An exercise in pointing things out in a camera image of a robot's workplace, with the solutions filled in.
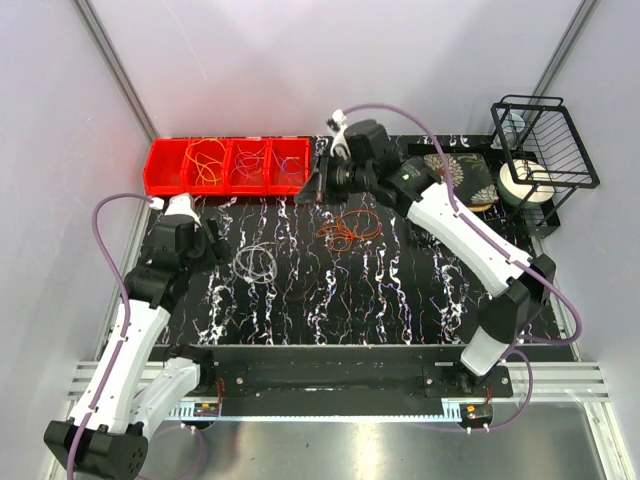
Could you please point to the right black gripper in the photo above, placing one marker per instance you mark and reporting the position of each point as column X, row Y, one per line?
column 314, row 192

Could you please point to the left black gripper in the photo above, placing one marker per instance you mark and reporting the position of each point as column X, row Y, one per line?
column 212, row 257

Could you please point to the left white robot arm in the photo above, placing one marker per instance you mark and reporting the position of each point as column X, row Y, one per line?
column 108, row 431

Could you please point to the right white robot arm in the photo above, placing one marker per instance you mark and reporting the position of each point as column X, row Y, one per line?
column 519, row 285

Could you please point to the red storage bin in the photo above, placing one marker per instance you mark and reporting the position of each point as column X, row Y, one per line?
column 162, row 174
column 247, row 166
column 288, row 165
column 205, row 167

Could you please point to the floral square plate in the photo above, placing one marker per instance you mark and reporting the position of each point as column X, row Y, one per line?
column 472, row 181

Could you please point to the glass cup in rack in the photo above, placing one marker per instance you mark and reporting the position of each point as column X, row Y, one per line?
column 512, row 126

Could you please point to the white green bowl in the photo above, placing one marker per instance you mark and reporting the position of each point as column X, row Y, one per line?
column 529, row 185

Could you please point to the black wire dish rack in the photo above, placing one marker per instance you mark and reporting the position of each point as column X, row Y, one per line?
column 551, row 139

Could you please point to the aluminium frame rail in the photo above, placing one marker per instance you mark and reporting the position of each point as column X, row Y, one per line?
column 552, row 381

